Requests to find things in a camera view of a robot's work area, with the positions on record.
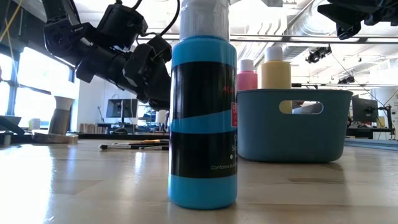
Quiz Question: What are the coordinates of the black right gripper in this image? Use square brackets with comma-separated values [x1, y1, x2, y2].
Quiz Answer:
[317, 0, 398, 40]

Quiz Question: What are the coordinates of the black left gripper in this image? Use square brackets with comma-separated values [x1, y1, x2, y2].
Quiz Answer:
[123, 34, 173, 111]

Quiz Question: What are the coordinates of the small blue paint bottle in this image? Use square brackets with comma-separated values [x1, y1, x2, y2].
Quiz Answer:
[167, 0, 239, 210]

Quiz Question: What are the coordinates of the pink paint bottle white cap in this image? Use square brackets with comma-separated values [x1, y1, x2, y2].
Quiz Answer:
[238, 58, 259, 91]

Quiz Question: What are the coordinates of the large yellow paint bottle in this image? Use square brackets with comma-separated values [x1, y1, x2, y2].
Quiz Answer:
[260, 45, 293, 114]

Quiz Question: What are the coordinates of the white background cup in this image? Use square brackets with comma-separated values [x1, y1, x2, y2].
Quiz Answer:
[155, 109, 169, 124]

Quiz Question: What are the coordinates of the black ceiling spotlight cluster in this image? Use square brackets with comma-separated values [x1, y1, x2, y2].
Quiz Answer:
[305, 45, 333, 64]
[337, 74, 356, 85]

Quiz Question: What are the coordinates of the black computer monitor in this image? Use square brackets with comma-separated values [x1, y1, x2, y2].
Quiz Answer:
[106, 98, 139, 125]
[352, 94, 379, 123]

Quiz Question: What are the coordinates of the wooden slat rack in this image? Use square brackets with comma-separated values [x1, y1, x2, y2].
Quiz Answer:
[79, 123, 105, 134]

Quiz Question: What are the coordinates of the black paintbrush silver ferrule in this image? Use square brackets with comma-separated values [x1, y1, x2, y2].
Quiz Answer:
[98, 144, 170, 151]

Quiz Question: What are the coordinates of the person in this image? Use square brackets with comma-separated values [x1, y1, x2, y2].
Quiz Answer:
[292, 100, 324, 114]

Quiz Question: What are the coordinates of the black background desk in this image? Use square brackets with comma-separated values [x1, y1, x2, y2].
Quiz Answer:
[346, 126, 396, 140]

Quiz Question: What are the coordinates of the teal plastic bin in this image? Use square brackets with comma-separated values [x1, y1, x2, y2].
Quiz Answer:
[236, 89, 354, 164]

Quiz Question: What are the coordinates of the small white container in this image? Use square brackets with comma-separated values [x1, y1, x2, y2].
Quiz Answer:
[28, 118, 42, 131]

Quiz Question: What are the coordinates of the blue-handled paintbrush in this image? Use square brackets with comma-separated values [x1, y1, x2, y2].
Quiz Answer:
[111, 141, 170, 147]

